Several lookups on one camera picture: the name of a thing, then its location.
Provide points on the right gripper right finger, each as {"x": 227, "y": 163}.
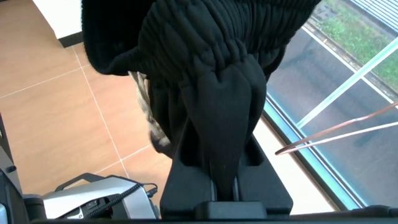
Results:
{"x": 264, "y": 186}

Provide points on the window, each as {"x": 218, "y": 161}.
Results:
{"x": 342, "y": 93}

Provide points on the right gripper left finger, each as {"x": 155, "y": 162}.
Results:
{"x": 186, "y": 186}

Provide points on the pink clothes hanger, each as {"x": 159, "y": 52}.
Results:
{"x": 351, "y": 122}

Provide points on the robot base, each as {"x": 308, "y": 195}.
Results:
{"x": 93, "y": 189}

